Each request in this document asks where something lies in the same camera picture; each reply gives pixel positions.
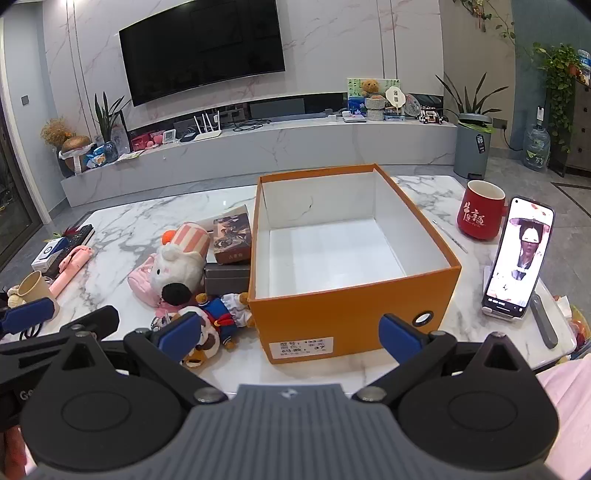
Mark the dark grey flat box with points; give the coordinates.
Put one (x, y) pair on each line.
(226, 277)

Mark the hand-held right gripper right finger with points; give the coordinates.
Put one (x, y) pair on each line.
(400, 340)

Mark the patterned hand fan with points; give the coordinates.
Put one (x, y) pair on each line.
(413, 104)

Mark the checkered toy car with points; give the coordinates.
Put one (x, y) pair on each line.
(431, 116)

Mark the grey trash can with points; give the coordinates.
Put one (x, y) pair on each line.
(472, 147)

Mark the dried yellow flowers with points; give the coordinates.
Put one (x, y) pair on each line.
(54, 131)

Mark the red mug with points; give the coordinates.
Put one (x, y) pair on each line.
(478, 214)

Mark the smartphone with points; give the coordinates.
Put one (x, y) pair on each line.
(519, 254)

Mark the person's left hand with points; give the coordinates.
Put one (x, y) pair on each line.
(11, 457)

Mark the red gift box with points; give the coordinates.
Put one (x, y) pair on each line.
(144, 141)

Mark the green plant in vase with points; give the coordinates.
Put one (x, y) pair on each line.
(108, 124)

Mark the grey woven basket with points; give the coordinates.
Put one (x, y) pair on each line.
(375, 110)

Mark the person's pink clothing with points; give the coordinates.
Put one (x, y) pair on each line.
(568, 415)

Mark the brown teddy bear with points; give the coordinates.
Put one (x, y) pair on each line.
(371, 87)

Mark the hanging vine with pink flowers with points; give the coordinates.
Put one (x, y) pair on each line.
(485, 14)

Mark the white plush toy striped hat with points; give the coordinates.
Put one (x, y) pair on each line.
(182, 258)

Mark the black wall television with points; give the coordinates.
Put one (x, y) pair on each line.
(198, 46)

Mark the white and blue box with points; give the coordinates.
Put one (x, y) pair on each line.
(48, 256)

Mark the white router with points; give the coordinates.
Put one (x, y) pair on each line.
(203, 131)

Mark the red spiky ornament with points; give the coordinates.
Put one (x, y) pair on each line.
(68, 232)

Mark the dark cabinet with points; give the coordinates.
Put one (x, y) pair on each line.
(579, 129)

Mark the white round hand fan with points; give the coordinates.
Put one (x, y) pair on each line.
(395, 96)

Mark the long-leaf potted plant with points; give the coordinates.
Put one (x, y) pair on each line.
(468, 99)

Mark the clear water jug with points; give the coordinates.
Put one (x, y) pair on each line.
(536, 147)

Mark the pink pouch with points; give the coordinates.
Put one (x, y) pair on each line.
(141, 279)

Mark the white marble TV console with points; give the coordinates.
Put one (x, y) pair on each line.
(277, 147)

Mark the thin metal stick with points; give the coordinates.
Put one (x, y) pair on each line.
(450, 236)

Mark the brown mushroom ornament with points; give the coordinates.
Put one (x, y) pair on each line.
(76, 147)

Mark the colourful snack packets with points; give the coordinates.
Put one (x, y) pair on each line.
(575, 323)

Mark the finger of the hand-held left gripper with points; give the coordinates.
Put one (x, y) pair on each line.
(99, 318)
(27, 316)

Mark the pink selfie stick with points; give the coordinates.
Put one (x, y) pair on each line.
(69, 270)

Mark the beige cup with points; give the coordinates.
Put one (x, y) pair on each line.
(34, 290)

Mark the grey oblong case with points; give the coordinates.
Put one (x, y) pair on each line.
(544, 323)

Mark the orange cardboard box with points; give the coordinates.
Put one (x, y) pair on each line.
(351, 323)

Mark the black remote control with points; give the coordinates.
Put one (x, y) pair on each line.
(81, 235)

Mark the sailor doll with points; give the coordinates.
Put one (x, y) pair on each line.
(224, 314)

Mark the trailing green vine plant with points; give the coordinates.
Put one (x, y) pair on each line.
(558, 78)

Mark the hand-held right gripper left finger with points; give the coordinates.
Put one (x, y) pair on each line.
(179, 334)

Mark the wall socket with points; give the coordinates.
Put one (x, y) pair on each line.
(500, 123)

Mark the dark illustrated card box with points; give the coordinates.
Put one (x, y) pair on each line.
(233, 240)

